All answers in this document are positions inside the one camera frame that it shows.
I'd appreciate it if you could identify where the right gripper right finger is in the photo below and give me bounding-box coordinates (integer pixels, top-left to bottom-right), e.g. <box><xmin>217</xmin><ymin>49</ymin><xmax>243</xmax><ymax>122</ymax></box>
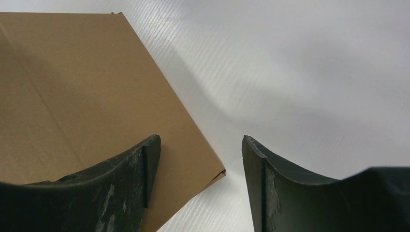
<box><xmin>242</xmin><ymin>135</ymin><xmax>410</xmax><ymax>232</ymax></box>

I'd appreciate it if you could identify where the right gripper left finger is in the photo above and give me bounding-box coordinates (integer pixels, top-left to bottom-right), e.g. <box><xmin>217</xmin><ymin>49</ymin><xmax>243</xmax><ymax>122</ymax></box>
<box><xmin>0</xmin><ymin>135</ymin><xmax>161</xmax><ymax>232</ymax></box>

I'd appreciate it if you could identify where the brown cardboard box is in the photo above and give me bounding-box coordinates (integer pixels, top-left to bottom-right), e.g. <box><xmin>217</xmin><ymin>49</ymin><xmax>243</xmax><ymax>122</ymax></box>
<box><xmin>0</xmin><ymin>12</ymin><xmax>226</xmax><ymax>232</ymax></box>

